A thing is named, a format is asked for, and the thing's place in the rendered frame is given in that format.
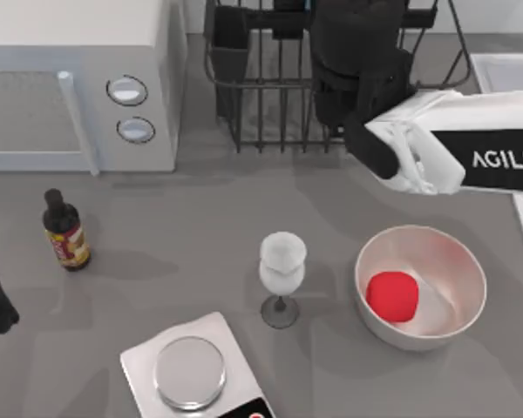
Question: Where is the clear wine glass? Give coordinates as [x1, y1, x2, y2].
[258, 231, 309, 330]

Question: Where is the round microwave knob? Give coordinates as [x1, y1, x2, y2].
[115, 115, 156, 145]
[105, 74, 149, 107]

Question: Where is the red ball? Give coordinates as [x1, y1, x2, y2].
[365, 270, 420, 324]

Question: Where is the silver kitchen scale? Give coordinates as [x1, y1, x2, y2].
[119, 310, 277, 418]

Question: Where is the dark brown bottle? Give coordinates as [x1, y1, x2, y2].
[42, 187, 92, 273]

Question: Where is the white bowl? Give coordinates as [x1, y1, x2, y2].
[353, 224, 489, 353]

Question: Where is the pale microwave oven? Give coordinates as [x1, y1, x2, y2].
[0, 0, 189, 175]

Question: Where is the black wire rack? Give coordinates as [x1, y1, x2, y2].
[203, 0, 472, 154]

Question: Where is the pale microwave door handle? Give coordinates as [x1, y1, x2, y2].
[57, 70, 101, 177]

